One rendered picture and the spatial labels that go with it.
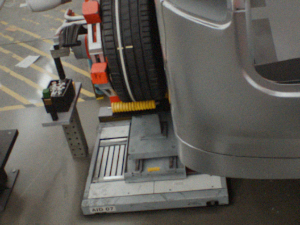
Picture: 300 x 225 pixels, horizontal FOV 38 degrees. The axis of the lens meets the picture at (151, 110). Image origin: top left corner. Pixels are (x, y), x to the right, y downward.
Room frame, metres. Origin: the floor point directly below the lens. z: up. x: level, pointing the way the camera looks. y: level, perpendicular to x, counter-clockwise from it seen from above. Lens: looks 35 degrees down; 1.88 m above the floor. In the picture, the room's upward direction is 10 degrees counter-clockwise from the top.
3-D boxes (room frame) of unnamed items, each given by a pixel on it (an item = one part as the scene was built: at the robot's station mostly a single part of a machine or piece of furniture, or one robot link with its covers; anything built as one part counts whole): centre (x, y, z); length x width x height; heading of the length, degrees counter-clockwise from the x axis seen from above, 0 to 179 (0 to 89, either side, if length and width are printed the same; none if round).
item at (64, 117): (2.35, 0.53, 0.44); 0.43 x 0.17 x 0.03; 172
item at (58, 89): (2.32, 0.54, 0.51); 0.20 x 0.14 x 0.13; 169
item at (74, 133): (2.38, 0.53, 0.21); 0.10 x 0.10 x 0.42; 82
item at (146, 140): (2.18, 0.01, 0.32); 0.40 x 0.30 x 0.28; 172
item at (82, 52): (2.21, 0.24, 0.85); 0.21 x 0.14 x 0.14; 82
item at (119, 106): (2.07, 0.09, 0.51); 0.29 x 0.06 x 0.06; 82
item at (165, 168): (2.12, 0.01, 0.13); 0.50 x 0.36 x 0.10; 172
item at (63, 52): (2.06, 0.40, 0.93); 0.09 x 0.05 x 0.05; 82
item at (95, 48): (2.20, 0.17, 0.85); 0.54 x 0.07 x 0.54; 172
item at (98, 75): (1.89, 0.21, 0.85); 0.09 x 0.08 x 0.07; 172
